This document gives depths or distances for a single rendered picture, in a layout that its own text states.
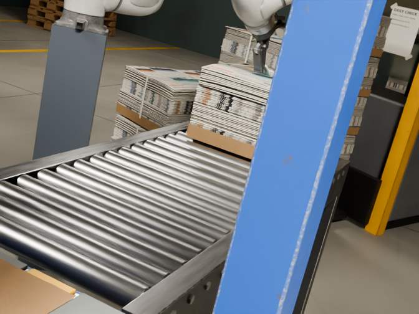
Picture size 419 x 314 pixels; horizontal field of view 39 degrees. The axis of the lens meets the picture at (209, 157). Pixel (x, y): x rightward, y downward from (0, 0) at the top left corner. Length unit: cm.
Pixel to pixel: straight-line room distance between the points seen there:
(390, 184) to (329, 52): 319
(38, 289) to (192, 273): 27
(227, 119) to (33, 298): 104
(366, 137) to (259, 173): 338
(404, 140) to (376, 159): 34
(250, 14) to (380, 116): 242
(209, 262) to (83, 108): 133
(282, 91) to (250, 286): 23
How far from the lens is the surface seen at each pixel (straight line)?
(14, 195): 128
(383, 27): 350
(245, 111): 179
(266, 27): 176
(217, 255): 115
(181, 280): 104
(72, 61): 231
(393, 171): 378
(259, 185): 67
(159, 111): 255
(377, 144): 400
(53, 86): 233
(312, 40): 63
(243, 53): 300
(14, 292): 94
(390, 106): 395
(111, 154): 160
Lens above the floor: 130
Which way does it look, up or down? 17 degrees down
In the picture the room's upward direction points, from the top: 13 degrees clockwise
